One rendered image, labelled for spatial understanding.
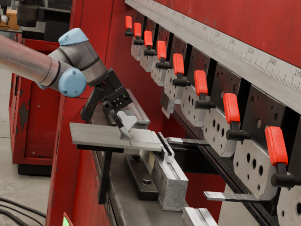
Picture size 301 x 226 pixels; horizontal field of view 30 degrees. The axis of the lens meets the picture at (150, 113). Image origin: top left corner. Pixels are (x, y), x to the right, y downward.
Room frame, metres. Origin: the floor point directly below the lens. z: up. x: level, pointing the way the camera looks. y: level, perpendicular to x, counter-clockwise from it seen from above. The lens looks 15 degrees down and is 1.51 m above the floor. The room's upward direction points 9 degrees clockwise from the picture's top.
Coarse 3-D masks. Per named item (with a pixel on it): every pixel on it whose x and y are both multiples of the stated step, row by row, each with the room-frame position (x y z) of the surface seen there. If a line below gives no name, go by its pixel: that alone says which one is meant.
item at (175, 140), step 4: (168, 140) 1.67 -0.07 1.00; (172, 140) 1.67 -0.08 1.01; (176, 140) 1.68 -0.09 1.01; (180, 140) 1.68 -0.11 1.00; (184, 140) 1.69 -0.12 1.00; (188, 140) 1.70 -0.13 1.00; (192, 140) 1.71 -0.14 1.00; (196, 140) 1.71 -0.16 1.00; (200, 140) 1.72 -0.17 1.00; (204, 140) 1.73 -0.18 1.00; (192, 144) 1.68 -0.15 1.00; (196, 144) 1.69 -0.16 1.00; (200, 144) 1.69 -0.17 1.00; (204, 144) 1.69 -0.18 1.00; (208, 144) 1.70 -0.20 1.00; (216, 152) 1.67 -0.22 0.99
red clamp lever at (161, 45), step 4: (160, 44) 1.57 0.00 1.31; (164, 44) 1.57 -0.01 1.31; (160, 48) 1.55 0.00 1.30; (164, 48) 1.56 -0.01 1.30; (160, 52) 1.54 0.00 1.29; (164, 52) 1.55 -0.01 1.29; (160, 56) 1.53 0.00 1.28; (164, 56) 1.54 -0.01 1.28; (160, 60) 1.53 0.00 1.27; (164, 60) 1.53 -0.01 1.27; (160, 64) 1.51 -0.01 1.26; (164, 64) 1.51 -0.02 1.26; (160, 68) 1.51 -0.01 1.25; (164, 68) 1.51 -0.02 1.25; (168, 68) 1.52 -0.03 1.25
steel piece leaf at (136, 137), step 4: (116, 128) 1.68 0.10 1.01; (116, 132) 1.67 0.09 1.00; (120, 132) 1.61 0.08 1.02; (132, 132) 1.70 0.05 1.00; (120, 136) 1.60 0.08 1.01; (124, 136) 1.64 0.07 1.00; (132, 136) 1.65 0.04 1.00; (136, 136) 1.66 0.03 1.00; (140, 136) 1.67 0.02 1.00; (144, 136) 1.67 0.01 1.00; (148, 136) 1.68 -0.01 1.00; (124, 140) 1.60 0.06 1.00; (128, 140) 1.61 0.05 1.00; (132, 140) 1.61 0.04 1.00; (136, 140) 1.62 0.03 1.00; (140, 140) 1.63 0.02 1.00; (144, 140) 1.63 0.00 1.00; (148, 140) 1.64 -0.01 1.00; (152, 140) 1.65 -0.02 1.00
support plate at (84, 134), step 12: (72, 132) 1.60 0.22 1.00; (84, 132) 1.62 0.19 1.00; (96, 132) 1.64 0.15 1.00; (108, 132) 1.66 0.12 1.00; (144, 132) 1.72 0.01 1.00; (84, 144) 1.54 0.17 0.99; (96, 144) 1.54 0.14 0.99; (108, 144) 1.55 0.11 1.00; (120, 144) 1.56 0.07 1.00; (132, 144) 1.58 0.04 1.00; (144, 144) 1.60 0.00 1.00; (156, 144) 1.62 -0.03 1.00
